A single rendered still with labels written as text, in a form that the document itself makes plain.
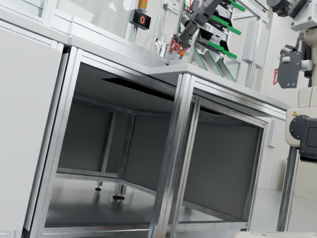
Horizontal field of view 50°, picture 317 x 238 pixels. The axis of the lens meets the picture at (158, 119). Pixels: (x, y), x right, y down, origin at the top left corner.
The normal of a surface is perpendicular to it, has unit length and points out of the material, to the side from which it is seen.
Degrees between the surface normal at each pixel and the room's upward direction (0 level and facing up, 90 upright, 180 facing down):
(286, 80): 90
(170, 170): 90
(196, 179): 90
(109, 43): 90
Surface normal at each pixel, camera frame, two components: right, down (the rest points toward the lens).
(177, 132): 0.59, 0.05
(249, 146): -0.70, -0.19
